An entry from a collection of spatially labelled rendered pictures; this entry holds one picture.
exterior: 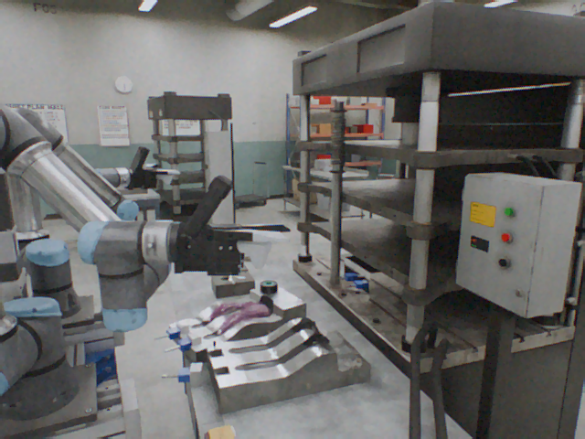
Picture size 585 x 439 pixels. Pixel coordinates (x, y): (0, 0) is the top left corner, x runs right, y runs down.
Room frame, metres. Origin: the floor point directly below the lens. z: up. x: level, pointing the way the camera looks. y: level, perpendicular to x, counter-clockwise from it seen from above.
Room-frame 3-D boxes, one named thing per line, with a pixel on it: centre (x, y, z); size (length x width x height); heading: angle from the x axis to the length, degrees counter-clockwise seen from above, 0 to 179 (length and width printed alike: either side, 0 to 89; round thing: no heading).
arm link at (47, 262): (1.29, 0.78, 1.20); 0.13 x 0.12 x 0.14; 51
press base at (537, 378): (2.15, -0.60, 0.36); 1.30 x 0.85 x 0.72; 20
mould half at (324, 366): (1.29, 0.02, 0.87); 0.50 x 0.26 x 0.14; 110
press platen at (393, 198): (2.14, -0.61, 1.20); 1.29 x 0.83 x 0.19; 20
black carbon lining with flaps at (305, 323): (1.30, 0.04, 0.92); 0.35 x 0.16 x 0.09; 110
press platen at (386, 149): (2.14, -0.61, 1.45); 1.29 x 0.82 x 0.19; 20
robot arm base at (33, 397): (0.84, 0.57, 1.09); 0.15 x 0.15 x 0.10
